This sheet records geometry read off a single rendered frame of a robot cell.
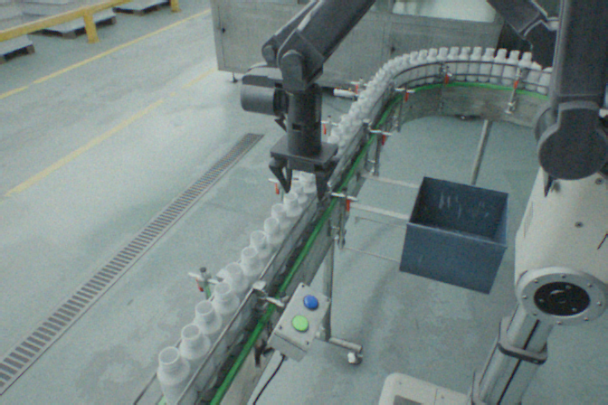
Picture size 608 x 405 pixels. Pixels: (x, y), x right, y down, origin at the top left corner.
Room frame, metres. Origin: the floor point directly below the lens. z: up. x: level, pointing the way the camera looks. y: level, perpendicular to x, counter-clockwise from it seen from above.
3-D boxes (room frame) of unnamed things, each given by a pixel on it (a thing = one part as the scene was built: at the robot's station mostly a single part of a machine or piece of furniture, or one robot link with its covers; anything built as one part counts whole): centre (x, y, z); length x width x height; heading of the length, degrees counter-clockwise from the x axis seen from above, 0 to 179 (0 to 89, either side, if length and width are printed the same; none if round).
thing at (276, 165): (0.65, 0.02, 1.43); 0.07 x 0.07 x 0.09; 68
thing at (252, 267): (0.74, 0.13, 1.08); 0.06 x 0.06 x 0.17
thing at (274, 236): (0.85, 0.08, 1.08); 0.06 x 0.06 x 0.17
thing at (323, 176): (0.64, -0.02, 1.44); 0.07 x 0.07 x 0.09; 68
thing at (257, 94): (0.66, 0.04, 1.60); 0.12 x 0.09 x 0.12; 69
